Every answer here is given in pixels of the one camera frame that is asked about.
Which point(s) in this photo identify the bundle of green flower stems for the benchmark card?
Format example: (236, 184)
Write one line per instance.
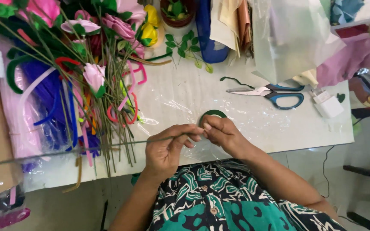
(114, 106)

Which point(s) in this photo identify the clear plastic table sheet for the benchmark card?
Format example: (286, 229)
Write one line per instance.
(178, 99)

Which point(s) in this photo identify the shiny foil wrapped object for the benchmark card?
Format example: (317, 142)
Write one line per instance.
(369, 86)

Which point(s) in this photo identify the red looped pipe cleaner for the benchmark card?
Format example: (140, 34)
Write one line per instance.
(133, 110)

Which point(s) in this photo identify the stack of paper sheets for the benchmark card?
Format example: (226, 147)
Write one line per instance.
(230, 22)

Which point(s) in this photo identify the person's left hand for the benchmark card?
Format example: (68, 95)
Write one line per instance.
(162, 154)

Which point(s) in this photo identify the pink cloth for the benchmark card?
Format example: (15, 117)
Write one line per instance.
(348, 61)

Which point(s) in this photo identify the pink bent pipe cleaner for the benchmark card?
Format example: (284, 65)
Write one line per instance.
(140, 69)

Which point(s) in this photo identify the blue plastic pouch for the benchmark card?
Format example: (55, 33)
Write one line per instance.
(209, 38)

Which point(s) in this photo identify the heap of coloured pipe cleaners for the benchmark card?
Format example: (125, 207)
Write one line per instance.
(47, 106)

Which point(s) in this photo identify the green bent pipe cleaner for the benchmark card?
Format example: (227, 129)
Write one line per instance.
(11, 72)

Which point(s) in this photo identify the green leaf sprig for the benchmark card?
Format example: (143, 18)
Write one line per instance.
(185, 48)

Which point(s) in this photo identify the clear plastic bag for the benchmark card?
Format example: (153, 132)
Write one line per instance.
(287, 38)

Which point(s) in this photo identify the brown pipe cleaner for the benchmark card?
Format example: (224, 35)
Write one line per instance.
(77, 178)

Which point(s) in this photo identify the brown bowl with plant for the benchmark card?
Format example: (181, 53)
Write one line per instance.
(176, 12)

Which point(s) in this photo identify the green floral tape roll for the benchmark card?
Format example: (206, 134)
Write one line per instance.
(214, 112)

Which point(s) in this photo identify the white charger adapter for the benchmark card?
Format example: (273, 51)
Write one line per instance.
(328, 104)

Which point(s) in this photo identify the magenta satin flower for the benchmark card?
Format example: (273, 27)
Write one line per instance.
(42, 9)

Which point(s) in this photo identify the person's right hand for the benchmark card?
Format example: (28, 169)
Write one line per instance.
(226, 136)

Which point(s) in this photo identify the small green leaf cutout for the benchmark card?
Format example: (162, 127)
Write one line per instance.
(341, 98)

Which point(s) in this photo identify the person's patterned green shirt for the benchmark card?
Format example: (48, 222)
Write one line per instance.
(230, 202)

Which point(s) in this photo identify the yellow paper flower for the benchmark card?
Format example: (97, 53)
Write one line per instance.
(152, 14)
(149, 33)

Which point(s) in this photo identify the plastic bag with pink items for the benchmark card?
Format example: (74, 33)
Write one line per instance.
(2, 211)

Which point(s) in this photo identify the dark chair frame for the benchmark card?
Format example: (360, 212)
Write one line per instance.
(369, 192)

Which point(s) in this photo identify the cream cloth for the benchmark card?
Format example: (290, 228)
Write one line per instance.
(305, 78)

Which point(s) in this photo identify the pink paper rose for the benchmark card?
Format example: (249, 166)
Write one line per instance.
(118, 26)
(133, 9)
(93, 76)
(80, 25)

